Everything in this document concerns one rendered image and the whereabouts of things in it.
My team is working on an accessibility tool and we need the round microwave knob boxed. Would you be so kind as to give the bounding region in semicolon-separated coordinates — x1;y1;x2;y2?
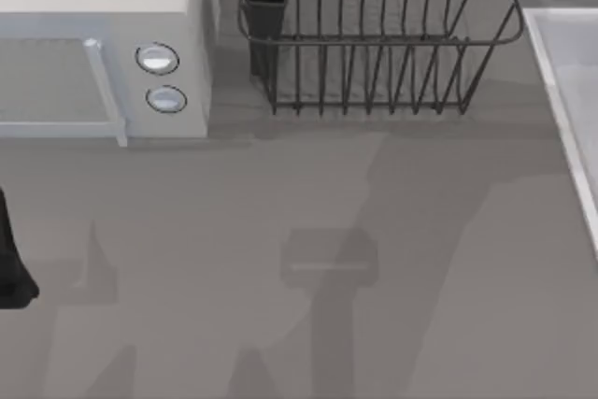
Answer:
145;84;189;115
135;41;181;77

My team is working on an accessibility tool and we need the microwave oven door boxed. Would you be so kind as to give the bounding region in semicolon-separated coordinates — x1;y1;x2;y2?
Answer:
0;13;129;148

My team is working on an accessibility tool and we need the black wire dish rack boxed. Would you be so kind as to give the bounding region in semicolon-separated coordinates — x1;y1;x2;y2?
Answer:
236;0;524;117

